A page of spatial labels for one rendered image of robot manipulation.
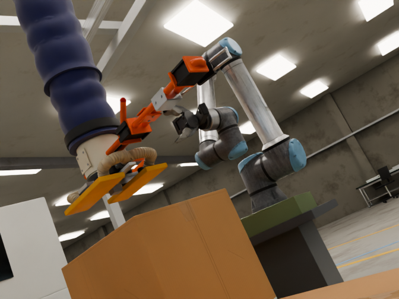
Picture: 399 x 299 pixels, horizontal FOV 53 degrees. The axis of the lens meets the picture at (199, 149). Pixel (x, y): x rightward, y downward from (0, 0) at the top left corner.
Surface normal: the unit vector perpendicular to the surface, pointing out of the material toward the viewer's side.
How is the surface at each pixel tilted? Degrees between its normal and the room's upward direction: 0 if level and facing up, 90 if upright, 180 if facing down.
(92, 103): 75
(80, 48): 96
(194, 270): 90
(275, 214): 90
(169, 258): 90
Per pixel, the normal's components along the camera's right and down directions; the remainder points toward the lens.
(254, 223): -0.49, -0.01
